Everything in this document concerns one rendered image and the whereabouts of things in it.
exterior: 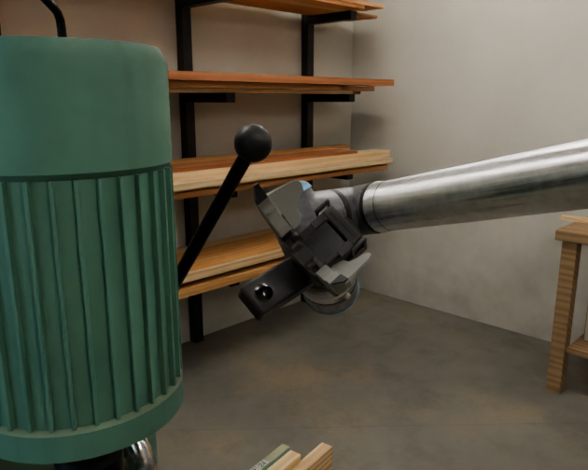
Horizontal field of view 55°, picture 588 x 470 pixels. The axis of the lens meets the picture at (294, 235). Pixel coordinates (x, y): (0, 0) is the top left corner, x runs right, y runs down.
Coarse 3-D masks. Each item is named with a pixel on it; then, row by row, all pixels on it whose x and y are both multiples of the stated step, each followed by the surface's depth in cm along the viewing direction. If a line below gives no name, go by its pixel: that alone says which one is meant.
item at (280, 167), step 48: (192, 0) 299; (240, 0) 316; (288, 0) 316; (336, 0) 327; (192, 96) 312; (336, 96) 369; (192, 144) 326; (192, 192) 277; (240, 240) 346; (192, 288) 287; (192, 336) 353
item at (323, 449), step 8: (320, 448) 88; (328, 448) 88; (312, 456) 86; (320, 456) 86; (328, 456) 88; (296, 464) 84; (304, 464) 84; (312, 464) 84; (320, 464) 86; (328, 464) 88
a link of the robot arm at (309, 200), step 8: (304, 184) 94; (304, 192) 92; (312, 192) 94; (320, 192) 96; (328, 192) 96; (304, 200) 92; (312, 200) 92; (320, 200) 93; (336, 200) 95; (304, 208) 91; (312, 208) 91; (336, 208) 94; (344, 208) 95; (304, 216) 90; (312, 216) 91; (304, 224) 90; (280, 240) 92; (288, 256) 91
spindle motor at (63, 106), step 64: (0, 64) 36; (64, 64) 37; (128, 64) 40; (0, 128) 37; (64, 128) 38; (128, 128) 40; (0, 192) 38; (64, 192) 39; (128, 192) 42; (0, 256) 39; (64, 256) 40; (128, 256) 42; (0, 320) 40; (64, 320) 40; (128, 320) 43; (0, 384) 42; (64, 384) 42; (128, 384) 44; (0, 448) 43; (64, 448) 42
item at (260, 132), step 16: (256, 128) 51; (240, 144) 51; (256, 144) 50; (272, 144) 52; (240, 160) 52; (256, 160) 52; (240, 176) 53; (224, 192) 54; (208, 208) 56; (224, 208) 56; (208, 224) 57; (192, 240) 58; (192, 256) 59
